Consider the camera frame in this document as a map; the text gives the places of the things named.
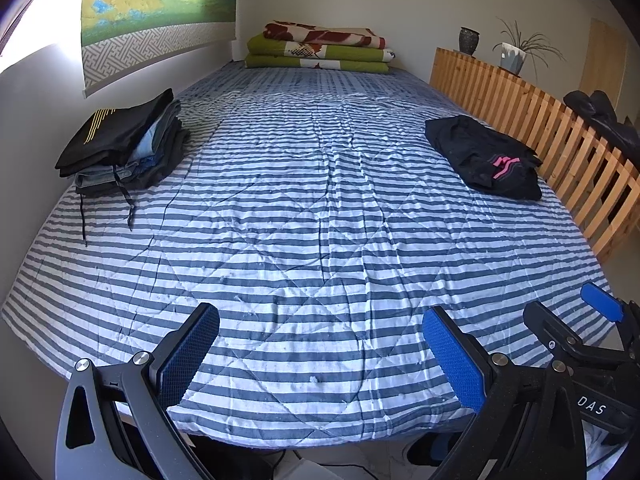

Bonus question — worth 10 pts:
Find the black pants pink trim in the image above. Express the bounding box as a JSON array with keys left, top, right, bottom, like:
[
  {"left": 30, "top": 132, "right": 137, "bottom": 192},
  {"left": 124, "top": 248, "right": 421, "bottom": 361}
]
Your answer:
[{"left": 425, "top": 115, "right": 542, "bottom": 202}]

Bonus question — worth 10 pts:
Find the wooden door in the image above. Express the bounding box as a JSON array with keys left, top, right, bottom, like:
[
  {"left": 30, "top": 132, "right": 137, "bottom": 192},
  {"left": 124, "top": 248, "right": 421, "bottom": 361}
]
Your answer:
[{"left": 579, "top": 18, "right": 628, "bottom": 107}]

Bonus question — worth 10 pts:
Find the potted spider plant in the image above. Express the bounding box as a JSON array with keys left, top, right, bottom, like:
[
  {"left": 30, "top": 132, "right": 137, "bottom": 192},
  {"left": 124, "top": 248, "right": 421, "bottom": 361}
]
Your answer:
[{"left": 492, "top": 18, "right": 566, "bottom": 79}]

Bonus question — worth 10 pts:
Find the blue white striped quilt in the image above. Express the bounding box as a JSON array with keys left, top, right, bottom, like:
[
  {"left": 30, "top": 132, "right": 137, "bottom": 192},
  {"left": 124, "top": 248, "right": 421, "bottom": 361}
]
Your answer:
[{"left": 2, "top": 64, "right": 611, "bottom": 448}]

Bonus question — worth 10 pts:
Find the stack of folded dark clothes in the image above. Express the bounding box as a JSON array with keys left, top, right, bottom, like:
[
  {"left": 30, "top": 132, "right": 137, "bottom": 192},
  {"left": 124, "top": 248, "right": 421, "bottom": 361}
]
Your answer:
[{"left": 54, "top": 88, "right": 190, "bottom": 228}]

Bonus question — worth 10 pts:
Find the dark ceramic vase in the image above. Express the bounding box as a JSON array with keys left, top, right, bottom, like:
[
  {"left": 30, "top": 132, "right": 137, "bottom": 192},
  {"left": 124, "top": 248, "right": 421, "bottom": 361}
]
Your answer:
[{"left": 458, "top": 27, "right": 480, "bottom": 56}]

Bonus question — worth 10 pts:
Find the folded green red blanket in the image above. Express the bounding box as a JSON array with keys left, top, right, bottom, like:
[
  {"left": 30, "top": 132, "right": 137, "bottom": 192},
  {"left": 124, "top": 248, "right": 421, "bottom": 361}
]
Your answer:
[{"left": 244, "top": 21, "right": 395, "bottom": 74}]

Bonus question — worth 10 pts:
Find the wooden slatted bed rail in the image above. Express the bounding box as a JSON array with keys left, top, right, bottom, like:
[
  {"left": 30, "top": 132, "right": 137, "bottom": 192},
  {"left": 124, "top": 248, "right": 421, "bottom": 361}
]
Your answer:
[{"left": 430, "top": 48, "right": 639, "bottom": 262}]

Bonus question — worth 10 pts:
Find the black clothing on rail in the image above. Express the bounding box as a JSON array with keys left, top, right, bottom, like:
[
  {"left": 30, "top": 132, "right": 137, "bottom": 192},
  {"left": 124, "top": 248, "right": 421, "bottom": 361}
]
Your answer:
[{"left": 563, "top": 90, "right": 640, "bottom": 169}]

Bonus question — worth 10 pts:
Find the green landscape wall hanging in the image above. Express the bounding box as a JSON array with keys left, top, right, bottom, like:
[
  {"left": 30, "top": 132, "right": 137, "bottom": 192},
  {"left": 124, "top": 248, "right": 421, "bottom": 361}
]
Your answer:
[{"left": 80, "top": 0, "right": 236, "bottom": 94}]

